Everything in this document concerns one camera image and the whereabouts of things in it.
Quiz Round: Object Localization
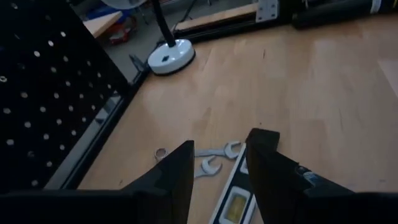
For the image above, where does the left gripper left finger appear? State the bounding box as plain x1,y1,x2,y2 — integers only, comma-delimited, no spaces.
121,140,195,224

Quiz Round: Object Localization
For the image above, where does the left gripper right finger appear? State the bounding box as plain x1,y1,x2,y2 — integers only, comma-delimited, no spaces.
245,128,354,224

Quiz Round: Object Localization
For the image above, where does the silver combination wrench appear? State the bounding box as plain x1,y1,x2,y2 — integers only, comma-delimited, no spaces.
194,155,223,179
154,140,243,162

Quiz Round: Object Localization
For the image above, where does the black peg board cart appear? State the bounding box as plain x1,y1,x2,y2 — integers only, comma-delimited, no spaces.
0,0,131,194

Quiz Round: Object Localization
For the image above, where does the white gooseneck desk lamp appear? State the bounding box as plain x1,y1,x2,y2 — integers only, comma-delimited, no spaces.
101,0,197,76

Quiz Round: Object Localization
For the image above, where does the light wooden desk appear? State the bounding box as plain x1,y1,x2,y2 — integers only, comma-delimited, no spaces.
82,11,124,39

